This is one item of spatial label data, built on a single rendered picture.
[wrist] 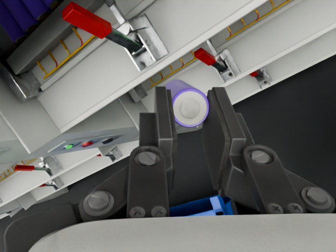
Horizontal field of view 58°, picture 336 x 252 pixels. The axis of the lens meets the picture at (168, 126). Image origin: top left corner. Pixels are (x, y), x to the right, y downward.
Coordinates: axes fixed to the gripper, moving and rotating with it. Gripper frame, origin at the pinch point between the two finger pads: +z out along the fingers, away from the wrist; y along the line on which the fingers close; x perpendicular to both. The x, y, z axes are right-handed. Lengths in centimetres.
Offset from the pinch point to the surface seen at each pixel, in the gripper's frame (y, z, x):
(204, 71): 7.1, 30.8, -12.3
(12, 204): -44, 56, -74
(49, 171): -22, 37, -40
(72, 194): -29, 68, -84
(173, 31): 0.5, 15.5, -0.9
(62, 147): -13.1, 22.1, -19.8
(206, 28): 3.1, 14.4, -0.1
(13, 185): -34, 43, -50
